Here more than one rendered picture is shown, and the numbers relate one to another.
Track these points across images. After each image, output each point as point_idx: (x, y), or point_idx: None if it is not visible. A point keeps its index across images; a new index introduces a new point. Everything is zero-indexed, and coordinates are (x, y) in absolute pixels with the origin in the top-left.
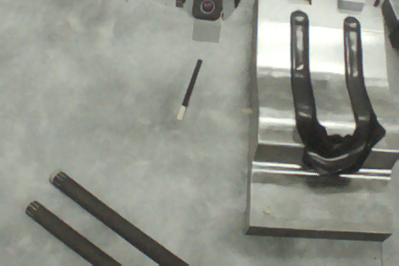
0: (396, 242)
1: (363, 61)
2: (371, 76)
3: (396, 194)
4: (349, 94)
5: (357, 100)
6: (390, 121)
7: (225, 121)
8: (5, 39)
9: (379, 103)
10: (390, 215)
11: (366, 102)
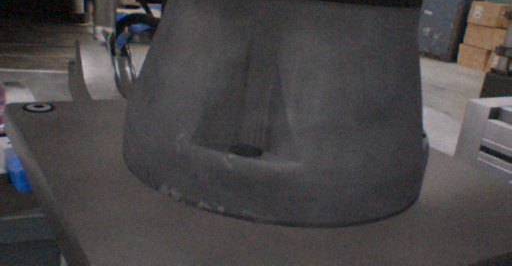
0: (54, 87)
1: (120, 94)
2: (107, 89)
3: (55, 100)
4: (134, 70)
5: (124, 68)
6: (90, 46)
7: None
8: (453, 136)
9: (100, 62)
10: (72, 64)
11: (115, 65)
